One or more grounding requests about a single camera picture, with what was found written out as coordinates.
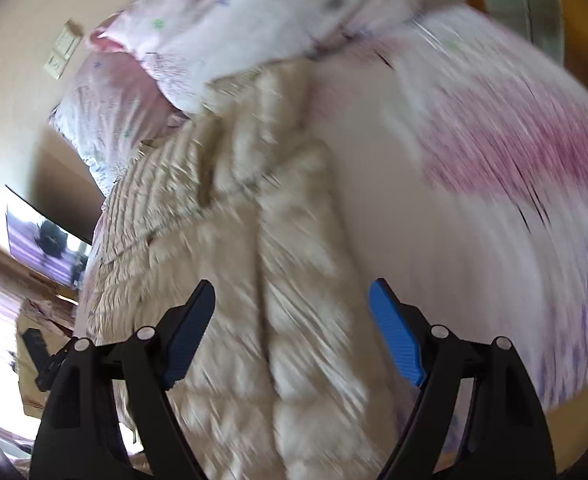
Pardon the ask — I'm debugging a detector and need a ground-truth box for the wooden door frame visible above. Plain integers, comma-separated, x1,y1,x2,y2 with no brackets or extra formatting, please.
454,0,588,98

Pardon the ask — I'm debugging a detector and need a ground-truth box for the pink floral bed sheet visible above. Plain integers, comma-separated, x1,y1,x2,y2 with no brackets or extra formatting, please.
309,4,588,441

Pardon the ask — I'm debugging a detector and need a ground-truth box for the white wall switch plate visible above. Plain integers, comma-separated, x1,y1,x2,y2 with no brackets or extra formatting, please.
44,52,67,80
55,20,84,58

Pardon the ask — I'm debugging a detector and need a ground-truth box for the pink flower print pillow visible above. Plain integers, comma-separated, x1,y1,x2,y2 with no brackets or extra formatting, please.
90,0,422,113

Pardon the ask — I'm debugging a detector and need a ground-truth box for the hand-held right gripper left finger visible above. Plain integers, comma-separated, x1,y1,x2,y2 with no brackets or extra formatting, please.
28,280,217,480

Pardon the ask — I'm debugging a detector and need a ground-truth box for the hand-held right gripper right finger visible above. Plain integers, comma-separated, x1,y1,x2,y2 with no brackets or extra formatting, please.
369,277,559,480

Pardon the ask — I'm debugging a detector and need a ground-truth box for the lavender print pillow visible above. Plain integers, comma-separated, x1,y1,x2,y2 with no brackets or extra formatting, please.
48,52,191,197

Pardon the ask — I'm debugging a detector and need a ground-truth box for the cream puffer jacket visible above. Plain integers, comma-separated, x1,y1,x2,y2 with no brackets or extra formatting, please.
76,57,417,480

